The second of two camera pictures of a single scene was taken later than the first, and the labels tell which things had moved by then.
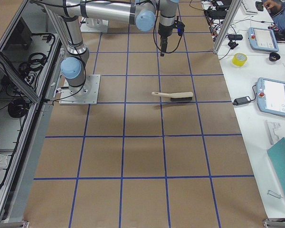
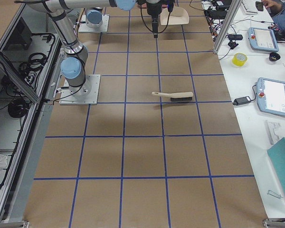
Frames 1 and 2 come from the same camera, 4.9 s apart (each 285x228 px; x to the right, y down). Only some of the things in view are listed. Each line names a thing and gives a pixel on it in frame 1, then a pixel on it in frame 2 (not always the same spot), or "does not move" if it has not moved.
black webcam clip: (232, 38) does not move
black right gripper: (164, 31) -> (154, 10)
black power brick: (242, 100) does not move
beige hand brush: (183, 96) does not move
